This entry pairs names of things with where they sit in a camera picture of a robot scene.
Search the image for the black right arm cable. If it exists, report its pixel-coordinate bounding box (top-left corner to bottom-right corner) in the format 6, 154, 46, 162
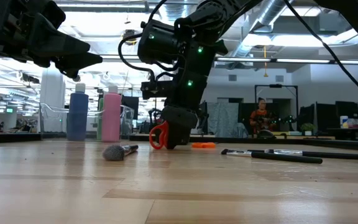
283, 0, 358, 109

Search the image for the black computer monitor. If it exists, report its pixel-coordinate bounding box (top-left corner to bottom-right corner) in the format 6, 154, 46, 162
298, 105, 316, 125
315, 103, 337, 128
335, 101, 358, 121

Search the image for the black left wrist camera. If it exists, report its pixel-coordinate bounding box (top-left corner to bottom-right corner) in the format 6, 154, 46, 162
40, 0, 67, 29

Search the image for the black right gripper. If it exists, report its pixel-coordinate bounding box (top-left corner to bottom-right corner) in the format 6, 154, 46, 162
161, 43, 219, 150

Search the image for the pink paint bottle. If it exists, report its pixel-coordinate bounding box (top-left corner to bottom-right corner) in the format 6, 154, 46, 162
101, 85, 122, 143

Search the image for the clear plastic bin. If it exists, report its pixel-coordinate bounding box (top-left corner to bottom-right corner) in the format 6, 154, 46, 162
39, 102, 135, 141

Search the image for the person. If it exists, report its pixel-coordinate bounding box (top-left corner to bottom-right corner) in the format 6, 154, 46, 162
249, 96, 279, 134

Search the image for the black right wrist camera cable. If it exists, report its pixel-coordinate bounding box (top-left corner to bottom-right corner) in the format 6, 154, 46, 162
117, 30, 180, 82

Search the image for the blue paint bottle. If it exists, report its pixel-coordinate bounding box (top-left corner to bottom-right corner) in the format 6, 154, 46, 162
66, 83, 90, 142

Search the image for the black background gantry frame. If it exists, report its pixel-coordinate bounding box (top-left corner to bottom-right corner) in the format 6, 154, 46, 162
254, 83, 299, 131

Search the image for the small background potted plant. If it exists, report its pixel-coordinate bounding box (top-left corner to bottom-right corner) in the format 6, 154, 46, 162
300, 122, 316, 136

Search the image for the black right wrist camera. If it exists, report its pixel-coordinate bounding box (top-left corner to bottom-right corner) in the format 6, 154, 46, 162
140, 80, 175, 101

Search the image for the yellow hanging cord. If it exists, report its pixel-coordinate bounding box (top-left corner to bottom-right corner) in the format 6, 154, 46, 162
262, 45, 269, 78

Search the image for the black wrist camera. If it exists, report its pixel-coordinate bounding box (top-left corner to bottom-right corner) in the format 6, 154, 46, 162
40, 0, 67, 29
140, 80, 175, 101

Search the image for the fluffy black brush silver ferrule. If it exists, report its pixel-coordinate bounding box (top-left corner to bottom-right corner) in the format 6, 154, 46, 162
102, 144, 140, 162

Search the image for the black overhead camera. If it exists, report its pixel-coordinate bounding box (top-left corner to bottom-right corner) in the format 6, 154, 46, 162
122, 29, 138, 46

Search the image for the black aluminium table frame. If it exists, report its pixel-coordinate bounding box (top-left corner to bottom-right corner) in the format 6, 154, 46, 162
0, 132, 358, 153

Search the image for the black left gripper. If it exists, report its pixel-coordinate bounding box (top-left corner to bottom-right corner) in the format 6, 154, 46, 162
0, 0, 103, 79

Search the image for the green paint bottle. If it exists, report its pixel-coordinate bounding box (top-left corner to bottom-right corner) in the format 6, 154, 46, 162
96, 97, 104, 141

